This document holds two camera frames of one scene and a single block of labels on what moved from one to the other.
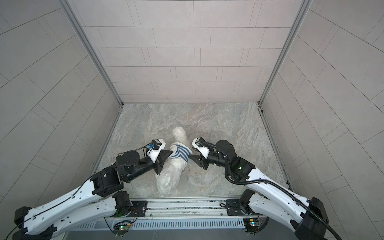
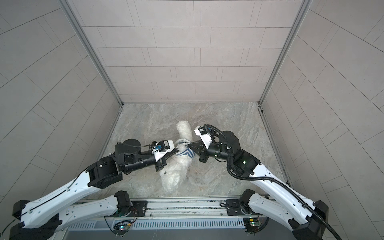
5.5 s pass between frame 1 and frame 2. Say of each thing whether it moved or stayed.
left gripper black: moved
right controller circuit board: stayed
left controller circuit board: stayed
